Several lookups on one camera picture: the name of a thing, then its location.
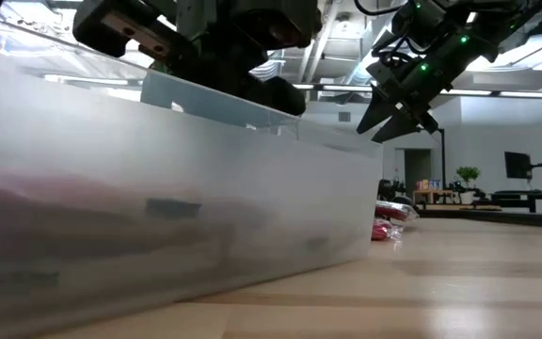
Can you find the black distant robot arm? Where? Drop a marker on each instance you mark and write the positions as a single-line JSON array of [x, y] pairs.
[[388, 188]]

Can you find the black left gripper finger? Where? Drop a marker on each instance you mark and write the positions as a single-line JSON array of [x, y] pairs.
[[214, 70], [278, 96]]

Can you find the small wooden table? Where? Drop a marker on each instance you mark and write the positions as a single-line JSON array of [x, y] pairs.
[[433, 193]]

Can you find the red popcorn bag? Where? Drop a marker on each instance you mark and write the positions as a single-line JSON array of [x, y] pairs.
[[393, 210], [383, 230]]

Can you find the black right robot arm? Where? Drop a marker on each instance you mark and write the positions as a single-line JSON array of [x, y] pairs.
[[511, 14]]

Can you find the black aluminium table frame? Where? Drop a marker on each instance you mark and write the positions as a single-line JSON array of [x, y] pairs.
[[511, 219]]

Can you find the wall vent grille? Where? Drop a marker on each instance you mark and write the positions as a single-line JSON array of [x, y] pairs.
[[344, 117]]

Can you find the black computer monitor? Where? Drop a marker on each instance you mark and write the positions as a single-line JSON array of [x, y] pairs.
[[517, 165]]

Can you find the small green potted plant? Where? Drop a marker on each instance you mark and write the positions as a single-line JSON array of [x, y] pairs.
[[467, 176]]

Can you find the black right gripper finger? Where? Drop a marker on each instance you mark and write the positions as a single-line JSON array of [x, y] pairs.
[[400, 128], [377, 113]]

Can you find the black vertical pole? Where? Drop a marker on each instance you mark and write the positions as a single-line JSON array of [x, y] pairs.
[[441, 160]]

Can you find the clear plastic bin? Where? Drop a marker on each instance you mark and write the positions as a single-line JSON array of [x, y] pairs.
[[158, 165]]

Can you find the silver horizontal rail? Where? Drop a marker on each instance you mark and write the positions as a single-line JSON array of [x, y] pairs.
[[487, 93]]

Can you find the coloured boxes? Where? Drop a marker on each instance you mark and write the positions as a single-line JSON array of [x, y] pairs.
[[428, 184]]

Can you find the black desk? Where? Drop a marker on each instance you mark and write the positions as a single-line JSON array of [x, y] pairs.
[[525, 195]]

